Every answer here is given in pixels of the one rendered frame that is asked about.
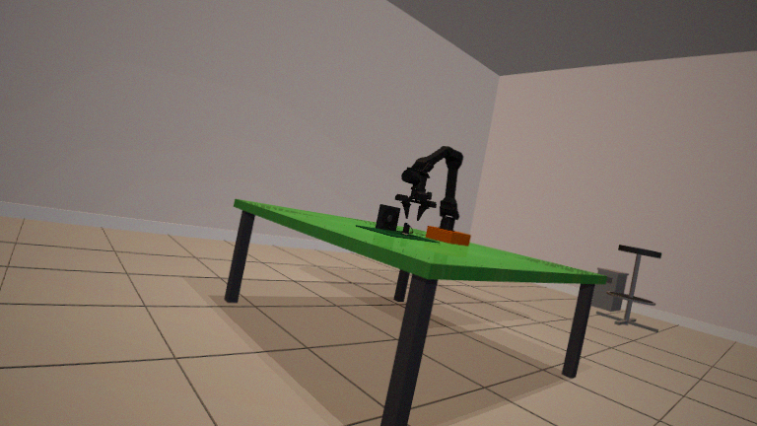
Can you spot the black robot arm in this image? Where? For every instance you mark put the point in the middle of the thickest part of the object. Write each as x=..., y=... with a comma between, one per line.
x=418, y=175

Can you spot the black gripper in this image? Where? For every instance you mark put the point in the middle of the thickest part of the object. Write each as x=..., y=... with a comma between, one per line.
x=406, y=202

